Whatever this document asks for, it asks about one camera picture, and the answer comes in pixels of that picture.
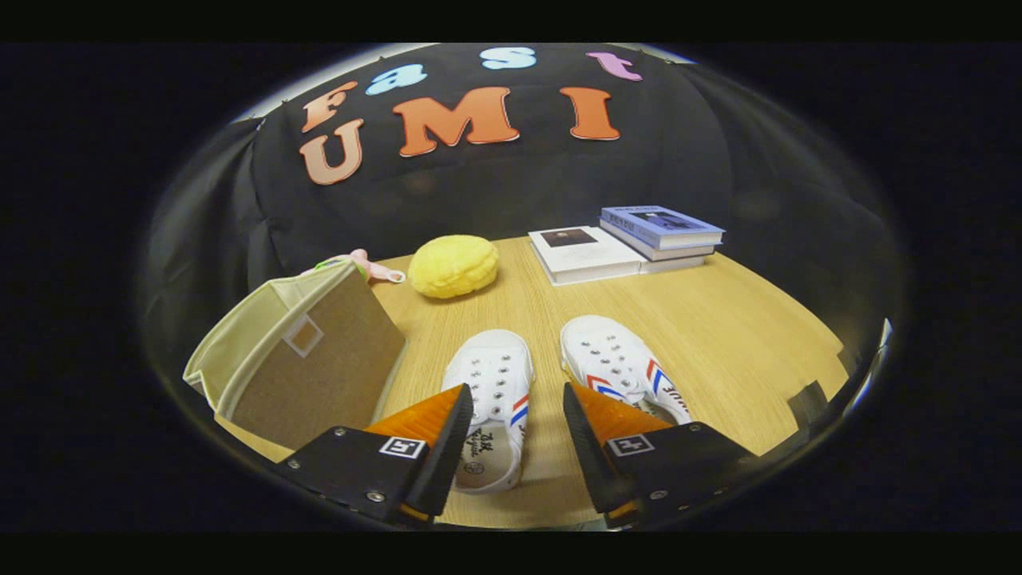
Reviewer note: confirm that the white striped canvas shoe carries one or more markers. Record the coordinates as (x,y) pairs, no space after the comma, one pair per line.
(611,351)
(499,367)

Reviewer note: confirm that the yellow round plush cushion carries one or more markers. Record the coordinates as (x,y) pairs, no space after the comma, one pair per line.
(453,267)

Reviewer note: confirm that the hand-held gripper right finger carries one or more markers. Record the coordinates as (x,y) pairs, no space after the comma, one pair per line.
(679,467)

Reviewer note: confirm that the blue cover book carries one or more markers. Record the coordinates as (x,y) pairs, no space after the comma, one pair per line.
(663,224)

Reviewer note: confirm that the brown fabric storage box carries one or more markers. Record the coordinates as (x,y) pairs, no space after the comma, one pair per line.
(319,375)

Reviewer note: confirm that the white book with dark photo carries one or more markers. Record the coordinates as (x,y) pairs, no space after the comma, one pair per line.
(591,255)

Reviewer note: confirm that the pink and green plush toy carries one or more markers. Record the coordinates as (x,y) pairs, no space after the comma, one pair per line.
(375,267)

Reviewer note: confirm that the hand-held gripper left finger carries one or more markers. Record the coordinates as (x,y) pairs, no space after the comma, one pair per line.
(351,471)

